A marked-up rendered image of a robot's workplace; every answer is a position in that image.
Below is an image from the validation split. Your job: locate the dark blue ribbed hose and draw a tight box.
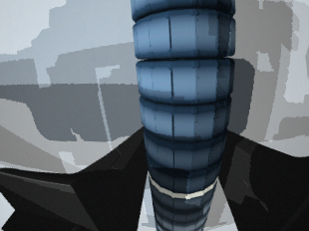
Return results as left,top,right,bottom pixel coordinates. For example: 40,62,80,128
131,0,236,231

